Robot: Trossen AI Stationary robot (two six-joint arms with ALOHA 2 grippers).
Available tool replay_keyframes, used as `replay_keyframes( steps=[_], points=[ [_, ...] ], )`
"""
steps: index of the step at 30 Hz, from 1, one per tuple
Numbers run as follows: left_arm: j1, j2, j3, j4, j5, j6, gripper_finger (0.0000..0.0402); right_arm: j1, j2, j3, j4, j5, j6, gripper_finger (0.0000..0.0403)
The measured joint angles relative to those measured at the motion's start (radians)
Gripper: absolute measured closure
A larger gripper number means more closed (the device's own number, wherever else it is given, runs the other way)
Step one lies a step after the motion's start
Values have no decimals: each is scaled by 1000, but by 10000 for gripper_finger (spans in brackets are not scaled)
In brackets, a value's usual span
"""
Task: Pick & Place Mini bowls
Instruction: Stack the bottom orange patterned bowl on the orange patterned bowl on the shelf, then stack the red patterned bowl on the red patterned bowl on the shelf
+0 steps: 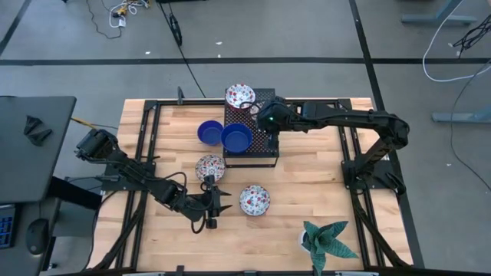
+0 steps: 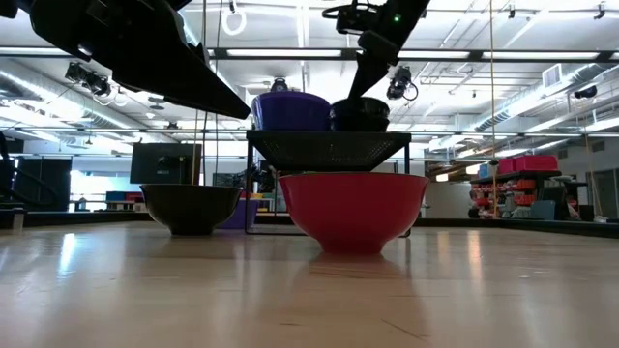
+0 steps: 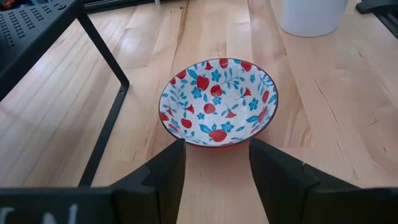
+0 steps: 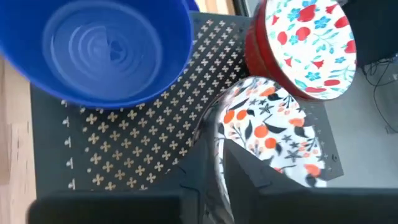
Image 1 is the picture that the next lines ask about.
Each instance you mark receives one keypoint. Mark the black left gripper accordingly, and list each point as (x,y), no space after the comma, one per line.
(210,203)

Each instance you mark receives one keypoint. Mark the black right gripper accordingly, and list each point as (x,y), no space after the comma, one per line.
(272,142)

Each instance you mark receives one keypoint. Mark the red bowl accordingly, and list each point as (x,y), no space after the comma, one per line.
(254,200)
(240,96)

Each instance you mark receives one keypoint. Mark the small blue bowl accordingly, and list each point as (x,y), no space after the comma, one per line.
(236,140)
(209,132)

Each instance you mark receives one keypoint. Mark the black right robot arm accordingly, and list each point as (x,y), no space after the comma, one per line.
(345,117)

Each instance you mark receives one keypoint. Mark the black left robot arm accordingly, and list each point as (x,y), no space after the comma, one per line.
(130,170)

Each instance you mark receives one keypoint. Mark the black perforated metal rack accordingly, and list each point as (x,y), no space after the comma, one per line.
(256,152)

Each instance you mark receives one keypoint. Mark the white plant pot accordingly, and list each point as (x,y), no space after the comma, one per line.
(300,240)

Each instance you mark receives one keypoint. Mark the green artificial plant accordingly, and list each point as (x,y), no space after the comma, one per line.
(326,239)

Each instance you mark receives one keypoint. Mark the black desk support bar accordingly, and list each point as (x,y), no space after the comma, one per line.
(76,193)

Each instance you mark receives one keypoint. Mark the grey keyboard tray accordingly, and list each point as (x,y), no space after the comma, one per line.
(53,214)

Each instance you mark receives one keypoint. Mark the black computer mouse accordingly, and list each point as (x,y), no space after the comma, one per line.
(37,235)

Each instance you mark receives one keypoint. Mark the grey desk foot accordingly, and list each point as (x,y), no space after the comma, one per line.
(462,116)
(437,18)

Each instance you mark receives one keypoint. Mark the grey side desk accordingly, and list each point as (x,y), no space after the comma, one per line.
(23,172)

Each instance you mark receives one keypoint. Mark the dark keyboard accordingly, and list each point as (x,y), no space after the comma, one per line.
(5,228)

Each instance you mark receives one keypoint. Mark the black aluminium rig frame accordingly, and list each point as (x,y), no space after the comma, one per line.
(192,102)

